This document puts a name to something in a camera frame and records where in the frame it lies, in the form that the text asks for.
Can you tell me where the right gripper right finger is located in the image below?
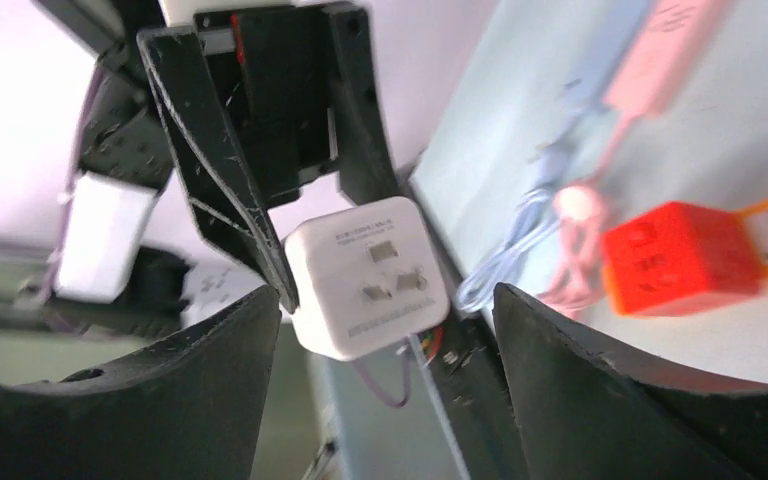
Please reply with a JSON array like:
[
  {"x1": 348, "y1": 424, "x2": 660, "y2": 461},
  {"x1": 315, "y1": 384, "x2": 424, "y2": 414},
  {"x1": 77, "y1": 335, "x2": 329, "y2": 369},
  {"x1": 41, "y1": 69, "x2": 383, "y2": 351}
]
[{"x1": 493, "y1": 283, "x2": 768, "y2": 479}]

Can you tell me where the red cube socket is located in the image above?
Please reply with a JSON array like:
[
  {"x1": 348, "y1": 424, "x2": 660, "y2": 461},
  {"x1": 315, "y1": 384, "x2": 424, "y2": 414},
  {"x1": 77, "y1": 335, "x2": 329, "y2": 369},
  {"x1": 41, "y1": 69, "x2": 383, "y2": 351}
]
[{"x1": 601, "y1": 201, "x2": 762, "y2": 317}]

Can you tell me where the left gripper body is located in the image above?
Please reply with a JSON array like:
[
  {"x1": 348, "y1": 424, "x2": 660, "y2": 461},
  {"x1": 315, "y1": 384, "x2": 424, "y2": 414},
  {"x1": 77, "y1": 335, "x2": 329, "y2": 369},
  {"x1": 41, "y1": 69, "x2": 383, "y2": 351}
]
[{"x1": 187, "y1": 3, "x2": 335, "y2": 209}]

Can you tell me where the pink coiled cable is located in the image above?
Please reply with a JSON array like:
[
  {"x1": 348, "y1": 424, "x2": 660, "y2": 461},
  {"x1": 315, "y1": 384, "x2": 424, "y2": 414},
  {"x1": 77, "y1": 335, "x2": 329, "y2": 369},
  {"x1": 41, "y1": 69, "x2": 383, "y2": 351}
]
[{"x1": 542, "y1": 112, "x2": 630, "y2": 319}]

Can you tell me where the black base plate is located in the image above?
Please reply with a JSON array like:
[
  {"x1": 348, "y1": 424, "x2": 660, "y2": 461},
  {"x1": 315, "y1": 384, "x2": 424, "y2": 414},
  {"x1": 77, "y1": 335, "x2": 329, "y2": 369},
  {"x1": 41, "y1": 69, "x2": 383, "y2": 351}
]
[{"x1": 403, "y1": 165, "x2": 531, "y2": 480}]

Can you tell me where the light blue long power strip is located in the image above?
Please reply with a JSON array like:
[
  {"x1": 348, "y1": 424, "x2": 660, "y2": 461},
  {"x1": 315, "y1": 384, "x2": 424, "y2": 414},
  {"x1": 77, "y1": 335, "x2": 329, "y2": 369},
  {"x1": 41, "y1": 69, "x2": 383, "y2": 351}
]
[{"x1": 561, "y1": 0, "x2": 653, "y2": 137}]

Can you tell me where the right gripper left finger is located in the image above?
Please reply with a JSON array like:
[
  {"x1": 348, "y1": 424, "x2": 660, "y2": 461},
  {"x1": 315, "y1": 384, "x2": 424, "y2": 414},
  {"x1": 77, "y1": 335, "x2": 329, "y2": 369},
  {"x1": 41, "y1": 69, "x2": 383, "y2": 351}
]
[{"x1": 0, "y1": 286, "x2": 281, "y2": 479}]

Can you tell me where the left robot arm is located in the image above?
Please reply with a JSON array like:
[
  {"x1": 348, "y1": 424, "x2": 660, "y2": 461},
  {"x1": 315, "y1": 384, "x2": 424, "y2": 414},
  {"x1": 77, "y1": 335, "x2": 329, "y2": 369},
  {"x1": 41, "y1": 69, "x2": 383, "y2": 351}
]
[{"x1": 42, "y1": 1, "x2": 399, "y2": 337}]

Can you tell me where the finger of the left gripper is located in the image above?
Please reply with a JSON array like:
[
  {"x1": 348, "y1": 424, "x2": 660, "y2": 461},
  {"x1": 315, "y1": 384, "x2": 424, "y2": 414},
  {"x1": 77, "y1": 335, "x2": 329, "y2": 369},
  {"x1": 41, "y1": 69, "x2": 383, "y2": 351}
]
[
  {"x1": 323, "y1": 2, "x2": 400, "y2": 205},
  {"x1": 136, "y1": 26, "x2": 299, "y2": 313}
]

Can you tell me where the white cube socket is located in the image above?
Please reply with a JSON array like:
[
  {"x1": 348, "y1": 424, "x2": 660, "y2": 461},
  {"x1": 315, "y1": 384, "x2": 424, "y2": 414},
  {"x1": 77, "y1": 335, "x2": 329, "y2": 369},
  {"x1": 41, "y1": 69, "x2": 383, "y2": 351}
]
[{"x1": 284, "y1": 196, "x2": 450, "y2": 361}]

